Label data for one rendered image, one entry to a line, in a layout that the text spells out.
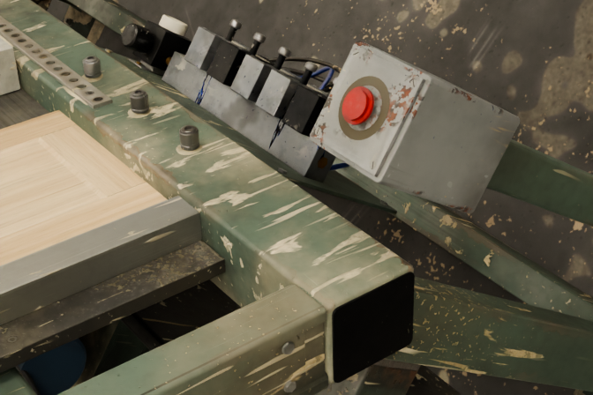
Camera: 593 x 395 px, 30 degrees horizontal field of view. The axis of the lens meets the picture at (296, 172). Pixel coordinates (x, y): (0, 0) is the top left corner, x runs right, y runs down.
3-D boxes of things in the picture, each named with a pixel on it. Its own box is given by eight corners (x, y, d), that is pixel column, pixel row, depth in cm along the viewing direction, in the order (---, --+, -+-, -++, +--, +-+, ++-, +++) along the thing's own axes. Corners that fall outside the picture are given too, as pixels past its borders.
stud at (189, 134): (203, 148, 143) (201, 128, 141) (187, 154, 141) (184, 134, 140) (193, 141, 144) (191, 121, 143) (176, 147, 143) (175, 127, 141)
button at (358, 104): (388, 99, 112) (375, 93, 111) (371, 134, 113) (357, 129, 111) (364, 85, 115) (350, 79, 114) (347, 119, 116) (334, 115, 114)
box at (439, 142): (528, 121, 121) (430, 75, 108) (477, 218, 123) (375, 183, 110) (452, 83, 129) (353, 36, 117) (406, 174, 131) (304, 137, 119)
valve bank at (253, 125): (444, 123, 152) (328, 75, 135) (397, 215, 154) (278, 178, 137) (241, 13, 187) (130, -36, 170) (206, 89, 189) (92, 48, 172)
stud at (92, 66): (104, 77, 161) (102, 58, 160) (89, 81, 160) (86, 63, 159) (96, 70, 163) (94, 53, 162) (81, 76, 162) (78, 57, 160)
